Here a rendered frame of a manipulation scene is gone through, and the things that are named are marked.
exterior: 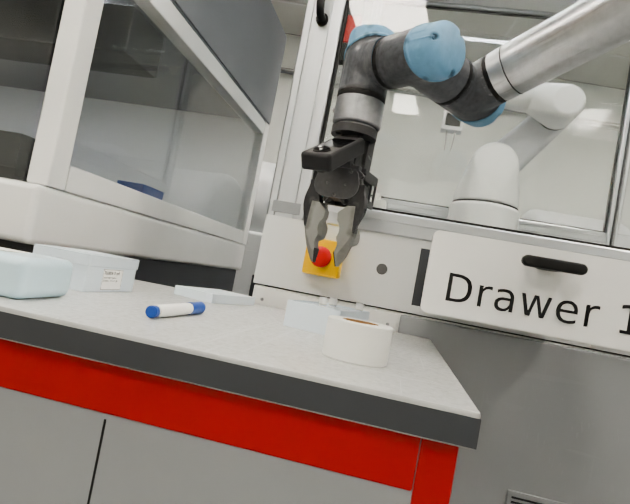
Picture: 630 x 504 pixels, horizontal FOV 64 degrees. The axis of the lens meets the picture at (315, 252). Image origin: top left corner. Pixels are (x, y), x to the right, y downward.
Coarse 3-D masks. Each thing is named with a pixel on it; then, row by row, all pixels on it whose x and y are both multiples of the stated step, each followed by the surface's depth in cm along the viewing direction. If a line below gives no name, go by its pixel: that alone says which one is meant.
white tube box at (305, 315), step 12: (288, 300) 72; (300, 300) 76; (288, 312) 72; (300, 312) 71; (312, 312) 71; (324, 312) 70; (336, 312) 69; (348, 312) 72; (360, 312) 76; (288, 324) 72; (300, 324) 71; (312, 324) 70; (324, 324) 70
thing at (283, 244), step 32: (288, 224) 104; (288, 256) 103; (352, 256) 101; (384, 256) 100; (416, 256) 99; (288, 288) 103; (320, 288) 102; (352, 288) 101; (384, 288) 100; (416, 288) 99; (448, 320) 97
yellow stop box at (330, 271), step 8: (328, 240) 98; (328, 248) 98; (304, 256) 99; (304, 264) 98; (312, 264) 98; (328, 264) 97; (304, 272) 98; (312, 272) 98; (320, 272) 97; (328, 272) 97; (336, 272) 97
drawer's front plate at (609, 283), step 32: (448, 256) 66; (480, 256) 65; (512, 256) 65; (544, 256) 64; (576, 256) 63; (512, 288) 64; (544, 288) 64; (576, 288) 63; (608, 288) 63; (480, 320) 65; (512, 320) 64; (544, 320) 63; (576, 320) 63; (608, 320) 62
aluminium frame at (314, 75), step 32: (320, 32) 106; (320, 64) 105; (320, 96) 105; (288, 128) 105; (320, 128) 104; (288, 160) 105; (288, 192) 104; (384, 224) 100; (416, 224) 99; (448, 224) 98; (480, 224) 99; (608, 256) 93
